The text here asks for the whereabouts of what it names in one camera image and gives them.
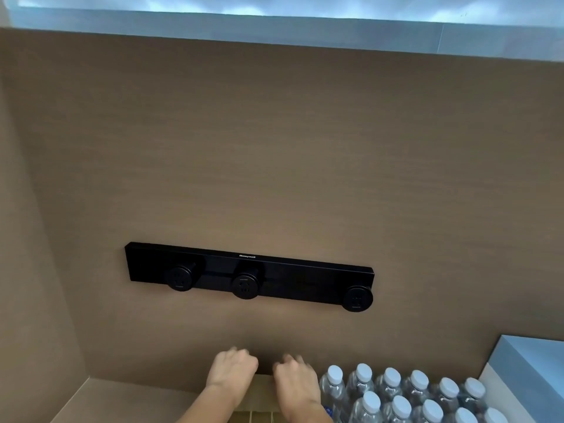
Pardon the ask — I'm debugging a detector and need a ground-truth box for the black wall power track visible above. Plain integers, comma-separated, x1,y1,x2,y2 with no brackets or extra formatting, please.
124,242,375,311

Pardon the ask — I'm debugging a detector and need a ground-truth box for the pack of clear water bottles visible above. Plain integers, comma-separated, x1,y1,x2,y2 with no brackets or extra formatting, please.
319,363,512,423

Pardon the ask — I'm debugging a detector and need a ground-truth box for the person's left forearm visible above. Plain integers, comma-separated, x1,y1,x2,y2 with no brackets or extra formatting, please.
175,382,234,423

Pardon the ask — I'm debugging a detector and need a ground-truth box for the white rectangular box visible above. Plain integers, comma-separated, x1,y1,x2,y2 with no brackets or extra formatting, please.
478,334,564,423

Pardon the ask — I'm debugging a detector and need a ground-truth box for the person's right hand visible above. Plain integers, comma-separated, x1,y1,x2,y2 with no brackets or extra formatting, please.
272,353,323,417

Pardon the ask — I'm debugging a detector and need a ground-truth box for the round black socket adapter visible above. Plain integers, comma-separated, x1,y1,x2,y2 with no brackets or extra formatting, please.
232,268,261,300
343,285,374,313
164,263,197,292

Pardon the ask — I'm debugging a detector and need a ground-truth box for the person's right forearm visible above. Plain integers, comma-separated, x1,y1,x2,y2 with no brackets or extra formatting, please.
282,407,325,423

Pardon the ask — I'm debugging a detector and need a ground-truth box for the person's left hand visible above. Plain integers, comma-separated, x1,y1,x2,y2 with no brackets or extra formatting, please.
206,346,259,390

